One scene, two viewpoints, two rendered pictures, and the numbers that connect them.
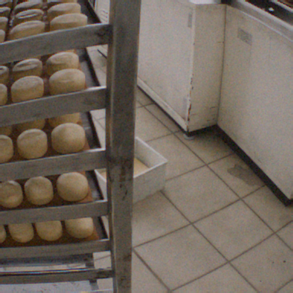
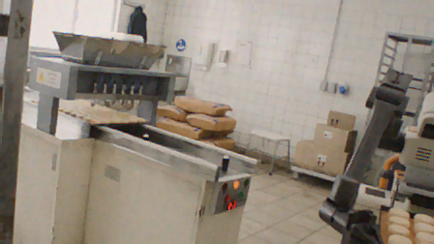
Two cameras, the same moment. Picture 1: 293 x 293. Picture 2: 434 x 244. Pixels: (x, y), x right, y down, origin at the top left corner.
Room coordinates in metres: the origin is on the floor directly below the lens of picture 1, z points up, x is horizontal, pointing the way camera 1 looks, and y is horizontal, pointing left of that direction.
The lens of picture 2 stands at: (-0.16, 0.02, 1.32)
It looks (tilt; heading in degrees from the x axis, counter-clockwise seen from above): 13 degrees down; 341
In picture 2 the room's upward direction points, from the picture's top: 9 degrees clockwise
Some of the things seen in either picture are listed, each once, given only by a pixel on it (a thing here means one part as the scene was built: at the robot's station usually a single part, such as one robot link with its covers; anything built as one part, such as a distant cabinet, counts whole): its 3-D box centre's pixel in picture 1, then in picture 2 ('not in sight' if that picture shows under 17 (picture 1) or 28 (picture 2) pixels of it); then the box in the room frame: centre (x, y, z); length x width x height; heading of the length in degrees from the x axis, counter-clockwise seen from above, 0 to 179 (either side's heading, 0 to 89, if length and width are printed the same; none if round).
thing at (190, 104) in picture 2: not in sight; (201, 106); (5.43, -2.33, 0.62); 0.72 x 0.42 x 0.17; 39
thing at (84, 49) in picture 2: not in sight; (109, 51); (2.23, -0.43, 1.25); 0.56 x 0.29 x 0.14; 120
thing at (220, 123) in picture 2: not in sight; (213, 121); (5.22, -2.43, 0.47); 0.72 x 0.42 x 0.17; 128
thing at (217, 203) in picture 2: not in sight; (231, 193); (1.48, -0.86, 0.77); 0.24 x 0.04 x 0.14; 120
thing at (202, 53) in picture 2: not in sight; (173, 74); (6.37, -2.20, 0.93); 0.99 x 0.38 x 1.09; 33
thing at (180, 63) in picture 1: (181, 26); (44, 176); (2.64, -0.19, 0.42); 1.28 x 0.72 x 0.84; 30
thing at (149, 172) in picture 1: (124, 175); not in sight; (1.58, 0.09, 0.08); 0.30 x 0.22 x 0.16; 131
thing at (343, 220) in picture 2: not in sight; (349, 225); (0.66, -0.75, 0.98); 0.07 x 0.07 x 0.10; 2
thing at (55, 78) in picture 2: not in sight; (104, 97); (2.23, -0.43, 1.01); 0.72 x 0.33 x 0.34; 120
